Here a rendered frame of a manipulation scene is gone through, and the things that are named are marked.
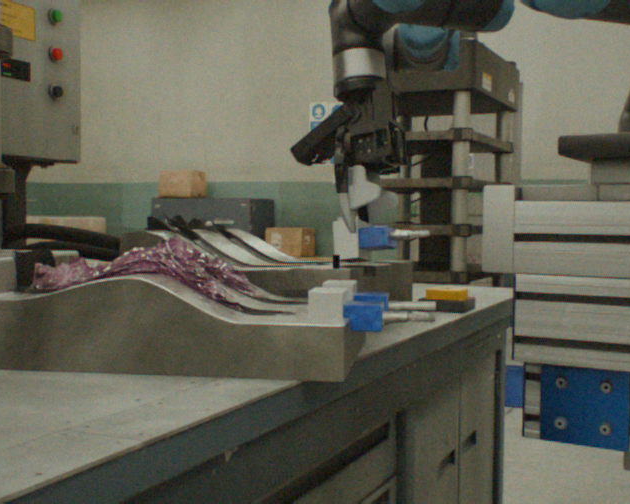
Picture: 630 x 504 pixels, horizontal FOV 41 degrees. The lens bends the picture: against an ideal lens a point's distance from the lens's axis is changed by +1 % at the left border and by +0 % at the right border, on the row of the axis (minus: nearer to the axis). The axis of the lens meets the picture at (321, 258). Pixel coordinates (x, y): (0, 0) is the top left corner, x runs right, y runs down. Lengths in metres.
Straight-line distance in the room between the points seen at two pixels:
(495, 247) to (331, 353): 0.21
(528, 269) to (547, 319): 0.05
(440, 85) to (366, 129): 4.04
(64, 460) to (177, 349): 0.29
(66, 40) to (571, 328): 1.41
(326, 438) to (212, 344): 0.25
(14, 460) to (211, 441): 0.17
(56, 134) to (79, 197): 8.17
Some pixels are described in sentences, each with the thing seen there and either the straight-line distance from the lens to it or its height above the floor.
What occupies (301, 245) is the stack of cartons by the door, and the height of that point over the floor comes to 0.67.
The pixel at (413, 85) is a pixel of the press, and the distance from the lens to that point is 5.25.
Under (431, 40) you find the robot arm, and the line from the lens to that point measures 1.32.
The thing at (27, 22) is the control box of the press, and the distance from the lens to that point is 1.91.
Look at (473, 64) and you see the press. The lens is 5.18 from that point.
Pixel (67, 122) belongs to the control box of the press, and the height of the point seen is 1.16.
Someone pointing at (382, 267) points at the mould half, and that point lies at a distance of 1.22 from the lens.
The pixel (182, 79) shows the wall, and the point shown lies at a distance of 9.32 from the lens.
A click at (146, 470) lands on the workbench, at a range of 0.63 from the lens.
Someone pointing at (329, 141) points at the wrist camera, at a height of 1.07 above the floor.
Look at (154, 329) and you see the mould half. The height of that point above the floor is 0.85.
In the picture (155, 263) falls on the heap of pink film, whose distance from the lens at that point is 0.90.
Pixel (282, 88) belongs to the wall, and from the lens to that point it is 8.66.
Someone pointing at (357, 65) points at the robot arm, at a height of 1.17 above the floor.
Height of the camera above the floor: 0.96
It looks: 3 degrees down
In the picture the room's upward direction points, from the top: 1 degrees clockwise
